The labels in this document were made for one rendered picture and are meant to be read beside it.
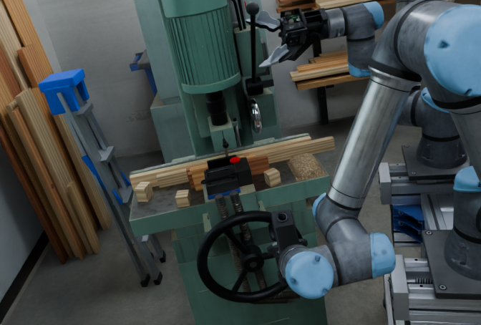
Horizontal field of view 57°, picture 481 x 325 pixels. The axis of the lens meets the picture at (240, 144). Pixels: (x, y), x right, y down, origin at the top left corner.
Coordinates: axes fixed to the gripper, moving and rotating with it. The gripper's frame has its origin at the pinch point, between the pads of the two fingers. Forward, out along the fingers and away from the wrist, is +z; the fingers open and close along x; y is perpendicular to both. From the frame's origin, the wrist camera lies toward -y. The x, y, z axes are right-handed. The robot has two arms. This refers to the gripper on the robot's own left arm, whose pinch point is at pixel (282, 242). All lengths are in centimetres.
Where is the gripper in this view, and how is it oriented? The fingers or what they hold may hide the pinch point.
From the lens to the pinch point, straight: 111.9
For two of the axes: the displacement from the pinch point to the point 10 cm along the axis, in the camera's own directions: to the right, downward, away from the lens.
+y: 2.2, 9.7, -1.0
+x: 9.7, -2.2, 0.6
